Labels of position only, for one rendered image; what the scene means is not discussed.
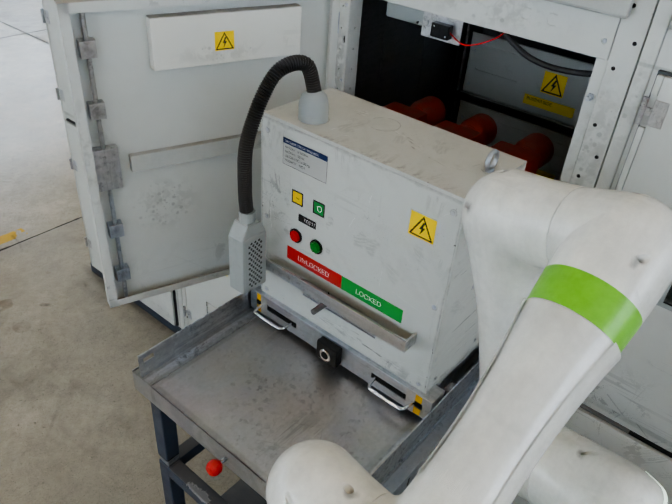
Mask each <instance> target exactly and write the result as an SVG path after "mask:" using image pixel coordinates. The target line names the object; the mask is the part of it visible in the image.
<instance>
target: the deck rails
mask: <svg viewBox="0 0 672 504"><path fill-rule="evenodd" d="M254 309H255V308H254V307H252V306H251V291H250V292H248V293H246V294H239V295H237V296H236V297H234V298H232V299H231V300H229V301H228V302H226V303H224V304H223V305H221V306H219V307H218V308H216V309H214V310H213V311H211V312H209V313H208V314H206V315H204V316H203V317H201V318H199V319H198V320H196V321H195V322H193V323H191V324H190V325H188V326H186V327H185V328H183V329H181V330H180V331H178V332H176V333H175V334H173V335H171V336H170V337H168V338H166V339H165V340H163V341H162V342H160V343H158V344H157V345H155V346H153V347H152V348H150V349H148V350H147V351H145V352H143V353H142V354H140V355H138V356H137V357H138V363H139V369H140V378H141V379H142V380H144V381H145V382H146V383H147V384H148V385H150V386H152V385H154V384H155V383H157V382H158V381H160V380H161V379H163V378H164V377H166V376H167V375H169V374H171V373H172V372H174V371H175V370H177V369H178V368H180V367H181V366H183V365H184V364H186V363H187V362H189V361H190V360H192V359H193V358H195V357H197V356H198V355H200V354H201V353H203V352H204V351H206V350H207V349H209V348H210V347H212V346H213V345H215V344H216V343H218V342H220V341H221V340H223V339H224V338H226V337H227V336H229V335H230V334H232V333H233V332H235V331H236V330H238V329H239V328H241V327H242V326H244V325H246V324H247V323H249V322H250V321H252V320H253V319H255V318H256V317H257V316H256V315H255V314H254V313H253V312H254ZM151 353H153V354H154V356H153V357H151V358H149V359H148V360H146V361H144V362H143V358H145V357H146V356H148V355H150V354H151ZM455 381H456V382H457V384H456V385H455V386H454V387H453V388H452V389H451V390H450V391H449V392H448V393H447V394H446V395H445V396H444V398H443V399H442V400H441V401H440V402H439V403H438V404H437V405H436V406H435V407H434V408H433V409H432V410H431V411H430V412H429V413H428V414H427V415H426V416H425V417H424V418H423V419H422V418H421V417H419V418H418V419H417V420H416V421H415V422H414V423H413V424H412V426H411V427H410V428H409V429H408V430H407V431H406V432H405V433H404V434H403V435H402V436H401V437H400V438H399V439H398V440H397V441H396V442H395V443H394V444H393V445H392V446H391V447H390V448H389V449H388V450H387V451H386V452H385V453H384V454H383V455H382V457H381V458H380V459H379V460H378V461H377V462H376V463H375V464H374V465H373V466H372V467H371V468H370V469H369V470H368V471H367V472H368V473H369V474H370V475H371V476H372V477H373V478H374V479H376V480H377V481H378V482H379V483H380V484H381V485H383V484H384V483H385V482H386V481H387V480H388V479H389V478H390V476H391V475H392V474H393V473H394V472H395V471H396V470H397V469H398V468H399V467H400V466H401V464H402V463H403V462H404V461H405V460H406V459H407V458H408V457H409V456H410V455H411V454H412V453H413V451H414V450H415V449H416V448H417V447H418V446H419V445H420V444H421V443H422V442H423V441H424V440H425V438H426V437H427V436H428V435H429V434H430V433H431V432H432V431H433V430H434V429H435V428H436V427H437V425H438V424H439V423H440V422H441V421H442V420H443V419H444V418H445V417H446V416H447V415H448V414H449V412H450V411H451V410H452V409H453V408H454V407H455V406H456V405H457V404H458V403H459V402H460V400H461V399H462V398H463V397H464V396H465V395H466V394H467V393H468V392H469V391H470V390H471V389H472V387H473V386H474V385H475V384H476V383H477V382H478V381H479V356H478V357H477V358H476V359H475V360H474V361H473V362H472V363H471V365H470V366H469V367H468V368H467V369H466V370H465V371H464V372H463V373H462V374H461V375H460V376H459V377H458V378H457V379H456V380H455Z"/></svg>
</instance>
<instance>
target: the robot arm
mask: <svg viewBox="0 0 672 504"><path fill-rule="evenodd" d="M462 225H463V230H464V234H465V239H466V243H467V247H468V253H469V258H470V264H471V270H472V276H473V283H474V291H475V299H476V308H477V319H478V334H479V383H478V384H477V386H476V388H475V389H474V391H473V392H472V394H471V396H470V397H469V399H468V400H467V402H466V404H465V405H464V407H463V408H462V410H461V411H460V413H459V414H458V416H457V417H456V419H455V420H454V422H453V423H452V425H451V426H450V428H449V429H448V431H447V432H446V433H445V435H444V436H443V438H442V439H441V441H440V442H439V443H438V445H437V446H436V447H435V449H434V450H433V452H432V453H431V454H430V456H429V457H428V458H427V460H426V461H425V462H424V464H423V465H422V466H421V467H420V469H419V470H418V471H417V472H418V474H417V475H416V477H415V478H414V479H413V480H412V482H411V483H410V484H409V485H408V487H407V488H406V489H405V490H404V492H403V493H401V494H400V495H393V494H391V493H390V492H389V491H388V490H387V489H386V488H384V487H383V486H382V485H381V484H380V483H379V482H378V481H377V480H376V479H374V478H373V477H372V476H371V475H370V474H369V473H368V472H367V471H366V470H365V469H364V468H363V467H362V466H361V465H360V464H359V463H358V462H357V461H356V460H355V459H354V458H353V457H352V456H351V455H350V454H349V453H348V452H347V451H346V450H345V449H344V448H342V447H341V446H339V445H337V444H335V443H332V442H330V441H326V440H318V439H314V440H306V441H302V442H299V443H297V444H295V445H293V446H291V447H290V448H288V449H287V450H286V451H284V452H283V453H282V454H281V455H280V456H279V458H278V459H277V460H276V462H275V463H274V465H273V466H272V468H271V471H270V473H269V476H268V479H267V485H266V501H267V504H511V503H512V502H513V500H514V498H515V497H516V495H518V496H519V497H521V498H522V499H524V500H525V501H527V502H528V503H530V504H668V496H667V493H666V491H665V489H664V488H663V487H662V486H661V485H660V484H659V483H658V482H657V481H656V480H655V479H654V478H653V477H652V476H651V475H650V474H648V473H647V472H646V471H645V470H643V469H642V468H640V467H639V466H637V465H636V464H634V463H632V462H631V461H629V460H627V459H625V458H623V457H621V456H620V455H618V454H616V453H614V452H612V451H610V450H609V449H607V448H605V447H603V446H601V445H599V444H597V443H596V442H594V441H592V440H590V439H588V438H586V437H584V436H582V435H581V434H579V433H577V432H575V431H573V430H571V429H569V428H568V427H566V426H564V425H565V424H566V423H567V421H568V420H569V419H570V418H571V416H572V415H573V414H574V413H575V411H576V410H577V409H578V408H579V406H580V405H581V404H582V403H583V401H584V400H585V399H586V398H587V397H588V395H589V394H590V393H591V392H592V391H593V389H594V388H595V387H596V386H597V385H598V384H599V383H600V381H601V380H602V379H603V378H604V377H605V376H606V375H607V374H608V373H609V371H610V370H611V369H612V368H613V367H614V366H615V365H616V364H617V363H618V362H619V361H620V360H621V352H622V351H623V349H624V348H625V347H626V346H627V344H628V343H629V342H630V340H631V339H632V338H633V336H634V335H635V333H636V332H637V331H638V329H639V328H640V327H641V325H642V324H643V323H644V321H645V320H646V318H647V317H648V316H649V314H650V313H651V311H652V310H653V308H654V307H655V306H656V304H657V303H658V301H659V300H660V298H661V297H662V295H663V294H664V292H665V291H666V290H667V288H668V286H669V285H670V283H671V282H672V210H671V209H670V208H669V207H668V206H667V205H665V204H664V203H663V202H661V201H659V200H658V199H656V198H654V197H651V196H649V195H646V194H642V193H635V192H627V191H618V190H609V189H600V188H591V187H584V186H579V185H575V184H570V183H566V182H562V181H558V180H554V179H550V178H547V177H543V176H540V175H537V174H534V173H531V172H528V171H524V170H520V169H501V170H497V171H494V172H491V173H489V174H487V175H485V176H484V177H482V178H481V179H479V180H478V181H477V182H476V183H475V184H474V185H473V186H472V188H471V189H470V190H469V192H468V194H467V195H466V198H465V200H464V203H463V207H462Z"/></svg>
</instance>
